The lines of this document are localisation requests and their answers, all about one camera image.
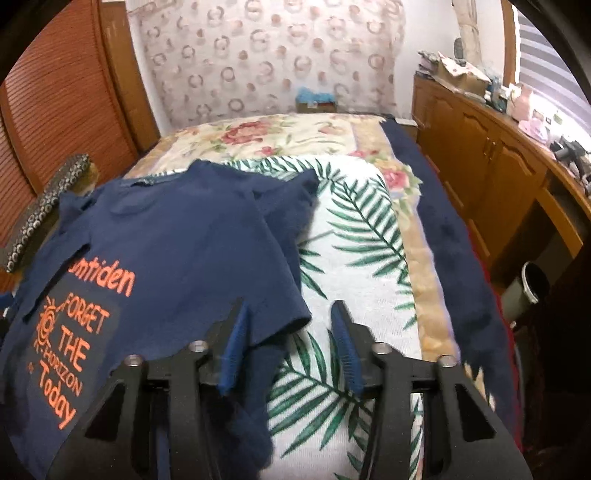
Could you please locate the navy blanket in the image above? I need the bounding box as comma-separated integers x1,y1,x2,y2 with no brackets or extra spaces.
381,117,522,457

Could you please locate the striped window blind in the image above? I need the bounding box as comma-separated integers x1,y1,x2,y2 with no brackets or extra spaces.
515,9,591,134

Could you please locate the stack of papers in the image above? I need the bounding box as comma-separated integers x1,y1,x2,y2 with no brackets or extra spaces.
418,48,440,80

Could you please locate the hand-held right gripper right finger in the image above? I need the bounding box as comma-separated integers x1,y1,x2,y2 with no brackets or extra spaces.
330,300,534,480

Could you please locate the floral bedsheet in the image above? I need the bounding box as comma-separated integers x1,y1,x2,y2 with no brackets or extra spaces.
124,113,467,367

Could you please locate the pink cloth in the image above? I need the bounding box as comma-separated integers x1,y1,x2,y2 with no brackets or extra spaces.
519,117,551,142

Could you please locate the pale beige column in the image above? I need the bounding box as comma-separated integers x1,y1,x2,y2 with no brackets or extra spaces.
455,0,486,62

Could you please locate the wooden louvered wardrobe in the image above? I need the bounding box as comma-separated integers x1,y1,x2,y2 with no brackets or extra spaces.
0,0,160,278

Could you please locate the wooden cabinet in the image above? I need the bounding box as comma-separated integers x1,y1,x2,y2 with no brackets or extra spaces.
411,74,591,287

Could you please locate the dark ring-patterned pillow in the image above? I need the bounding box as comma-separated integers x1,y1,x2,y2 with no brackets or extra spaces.
0,154,99,273

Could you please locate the palm leaf print blanket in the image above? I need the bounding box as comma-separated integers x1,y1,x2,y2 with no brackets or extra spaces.
222,154,426,480

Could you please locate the navy t-shirt with orange print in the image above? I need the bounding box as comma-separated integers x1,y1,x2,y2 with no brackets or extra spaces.
0,159,320,480

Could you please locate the grey trash bin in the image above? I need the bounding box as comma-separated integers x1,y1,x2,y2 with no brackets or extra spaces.
501,261,551,325

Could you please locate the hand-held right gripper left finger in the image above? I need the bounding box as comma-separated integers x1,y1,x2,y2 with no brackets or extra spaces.
46,298,252,480

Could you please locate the blue cloth bundle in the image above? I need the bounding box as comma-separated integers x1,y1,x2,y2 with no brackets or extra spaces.
295,87,336,105

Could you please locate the circle-patterned curtain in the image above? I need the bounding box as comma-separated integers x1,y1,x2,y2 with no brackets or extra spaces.
127,0,409,131

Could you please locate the pink bag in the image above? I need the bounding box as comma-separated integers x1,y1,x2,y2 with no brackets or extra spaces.
508,83,536,121

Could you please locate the black tool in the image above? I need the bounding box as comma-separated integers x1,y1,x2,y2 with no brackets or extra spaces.
551,136,591,172

